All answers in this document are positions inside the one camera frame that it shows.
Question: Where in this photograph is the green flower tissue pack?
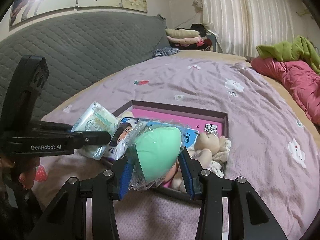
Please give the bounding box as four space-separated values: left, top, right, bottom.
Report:
71 101 119 160

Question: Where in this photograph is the floral white fabric scrunchie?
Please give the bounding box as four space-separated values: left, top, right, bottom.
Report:
209 136 232 178

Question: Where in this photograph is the beige bear pink dress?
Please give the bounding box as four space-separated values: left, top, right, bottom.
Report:
169 132 220 193

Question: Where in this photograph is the green sponge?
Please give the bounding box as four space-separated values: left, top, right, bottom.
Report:
125 119 189 191

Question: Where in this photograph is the peach makeup sponge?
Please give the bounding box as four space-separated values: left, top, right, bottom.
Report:
163 163 178 183

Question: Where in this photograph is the cream bear purple dress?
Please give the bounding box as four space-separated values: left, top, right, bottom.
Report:
118 111 136 125

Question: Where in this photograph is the pink blue children's book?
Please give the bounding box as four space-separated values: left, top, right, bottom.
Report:
132 107 225 188

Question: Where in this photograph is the dark cardboard box tray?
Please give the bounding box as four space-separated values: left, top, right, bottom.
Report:
102 101 228 201

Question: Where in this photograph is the pink purple bed sheet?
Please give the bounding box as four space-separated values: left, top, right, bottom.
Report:
32 56 320 240

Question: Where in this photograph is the grey quilted headboard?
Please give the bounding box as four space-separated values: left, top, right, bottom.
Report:
1 12 169 119

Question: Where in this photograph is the dark patterned cloth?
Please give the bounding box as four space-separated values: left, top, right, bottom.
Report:
152 47 180 58

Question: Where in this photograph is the folded clothes pile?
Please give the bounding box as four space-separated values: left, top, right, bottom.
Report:
165 23 217 52

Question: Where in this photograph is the pink quilted comforter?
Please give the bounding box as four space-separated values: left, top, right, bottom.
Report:
251 57 319 125

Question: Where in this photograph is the green blanket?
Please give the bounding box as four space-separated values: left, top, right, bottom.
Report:
256 35 319 74

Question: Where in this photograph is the white striped curtain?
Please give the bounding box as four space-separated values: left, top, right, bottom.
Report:
202 0 308 56

